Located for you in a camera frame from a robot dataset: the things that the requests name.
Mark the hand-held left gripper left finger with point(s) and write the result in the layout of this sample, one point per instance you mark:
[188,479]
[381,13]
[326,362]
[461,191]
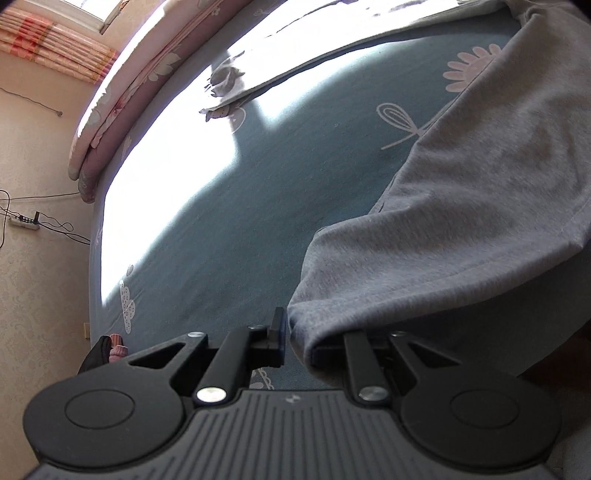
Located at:
[277,341]

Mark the pink floral quilt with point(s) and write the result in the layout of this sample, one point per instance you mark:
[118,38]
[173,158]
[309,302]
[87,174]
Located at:
[138,78]

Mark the blue floral bed sheet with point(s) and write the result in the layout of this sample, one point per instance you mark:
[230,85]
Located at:
[277,194]

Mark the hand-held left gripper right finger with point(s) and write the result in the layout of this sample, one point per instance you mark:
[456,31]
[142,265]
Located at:
[364,364]

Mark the pink striped curtain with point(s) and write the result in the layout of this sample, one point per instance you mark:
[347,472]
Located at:
[55,46]

